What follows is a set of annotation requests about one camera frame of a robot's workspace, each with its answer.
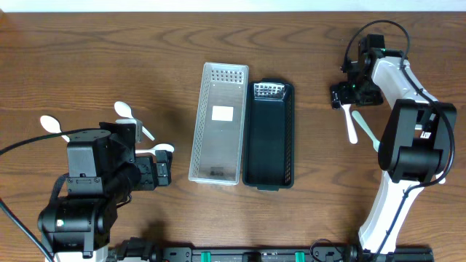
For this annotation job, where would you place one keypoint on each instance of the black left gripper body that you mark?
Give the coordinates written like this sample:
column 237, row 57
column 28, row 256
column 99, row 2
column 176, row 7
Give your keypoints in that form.
column 162, row 168

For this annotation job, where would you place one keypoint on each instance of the pale green plastic fork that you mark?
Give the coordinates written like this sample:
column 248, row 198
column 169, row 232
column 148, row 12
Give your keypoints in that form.
column 363, row 124

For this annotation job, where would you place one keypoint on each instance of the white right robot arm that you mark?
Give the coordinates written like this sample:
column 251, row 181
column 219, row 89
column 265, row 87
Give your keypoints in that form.
column 416, row 149

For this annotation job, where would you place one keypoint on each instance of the white plastic spoon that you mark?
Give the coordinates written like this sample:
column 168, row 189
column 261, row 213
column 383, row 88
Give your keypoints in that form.
column 124, row 110
column 50, row 124
column 157, row 147
column 350, row 126

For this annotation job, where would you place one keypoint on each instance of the dark green plastic basket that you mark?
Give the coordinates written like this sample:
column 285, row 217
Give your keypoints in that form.
column 268, row 160

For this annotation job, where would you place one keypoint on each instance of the clear white plastic basket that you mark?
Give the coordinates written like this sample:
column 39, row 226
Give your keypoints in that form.
column 217, row 145

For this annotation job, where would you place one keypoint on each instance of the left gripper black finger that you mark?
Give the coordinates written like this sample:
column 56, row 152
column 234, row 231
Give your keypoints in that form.
column 163, row 174
column 163, row 156

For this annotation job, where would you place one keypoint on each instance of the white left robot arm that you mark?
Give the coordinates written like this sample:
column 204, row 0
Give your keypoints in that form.
column 76, row 223

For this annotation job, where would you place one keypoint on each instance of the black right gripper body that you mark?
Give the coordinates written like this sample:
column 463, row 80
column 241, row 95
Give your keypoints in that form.
column 346, row 96

